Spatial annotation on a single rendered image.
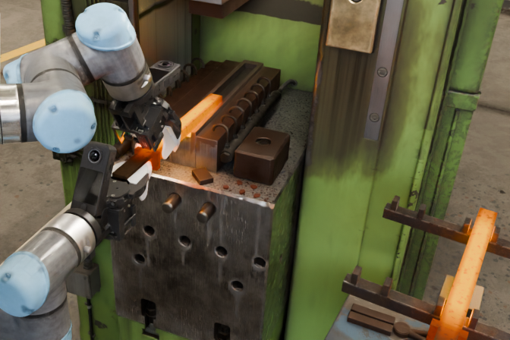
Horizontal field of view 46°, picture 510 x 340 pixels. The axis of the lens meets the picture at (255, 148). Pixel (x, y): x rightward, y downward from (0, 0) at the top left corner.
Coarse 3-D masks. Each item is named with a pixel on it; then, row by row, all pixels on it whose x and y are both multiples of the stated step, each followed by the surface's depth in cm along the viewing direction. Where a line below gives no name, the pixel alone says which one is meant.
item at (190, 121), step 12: (216, 96) 134; (204, 108) 128; (192, 120) 122; (132, 156) 105; (144, 156) 106; (156, 156) 107; (120, 168) 101; (132, 168) 102; (156, 168) 108; (120, 180) 100
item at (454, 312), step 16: (480, 208) 100; (480, 224) 96; (480, 240) 92; (464, 256) 89; (480, 256) 89; (464, 272) 86; (464, 288) 83; (448, 304) 80; (464, 304) 80; (432, 320) 76; (448, 320) 77; (432, 336) 76; (448, 336) 73; (464, 336) 74
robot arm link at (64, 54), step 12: (72, 36) 85; (48, 48) 84; (60, 48) 84; (72, 48) 84; (24, 60) 84; (36, 60) 82; (48, 60) 82; (60, 60) 82; (72, 60) 84; (12, 72) 83; (24, 72) 83; (36, 72) 79; (72, 72) 81; (84, 72) 85; (84, 84) 87
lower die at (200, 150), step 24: (216, 72) 151; (264, 72) 152; (168, 96) 139; (192, 96) 137; (240, 96) 138; (216, 120) 128; (240, 120) 131; (192, 144) 122; (216, 144) 120; (216, 168) 123
